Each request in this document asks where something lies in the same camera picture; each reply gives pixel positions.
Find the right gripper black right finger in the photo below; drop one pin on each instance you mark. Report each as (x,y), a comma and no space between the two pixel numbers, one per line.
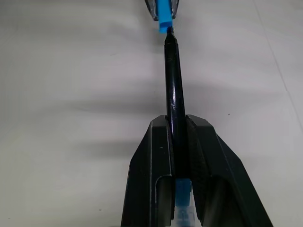
(217,170)

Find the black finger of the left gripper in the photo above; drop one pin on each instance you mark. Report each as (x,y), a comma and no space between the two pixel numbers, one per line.
(152,10)
(175,9)

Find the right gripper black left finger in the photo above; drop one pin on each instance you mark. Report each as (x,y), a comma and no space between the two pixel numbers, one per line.
(148,165)

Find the blue marker cap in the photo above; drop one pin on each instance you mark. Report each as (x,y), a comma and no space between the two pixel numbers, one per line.
(165,16)

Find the black marker pen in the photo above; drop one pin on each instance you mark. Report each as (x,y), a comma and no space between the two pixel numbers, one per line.
(174,94)

